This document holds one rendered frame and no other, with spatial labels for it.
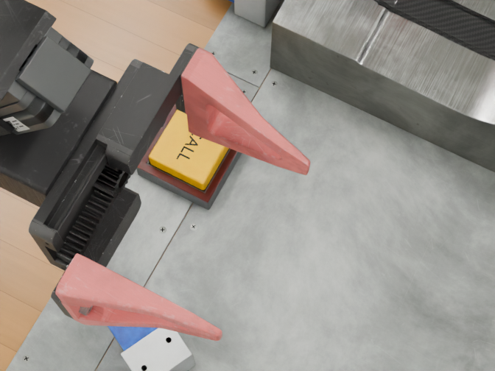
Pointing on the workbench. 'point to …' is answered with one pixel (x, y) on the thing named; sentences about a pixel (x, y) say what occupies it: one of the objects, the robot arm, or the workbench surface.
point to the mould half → (392, 70)
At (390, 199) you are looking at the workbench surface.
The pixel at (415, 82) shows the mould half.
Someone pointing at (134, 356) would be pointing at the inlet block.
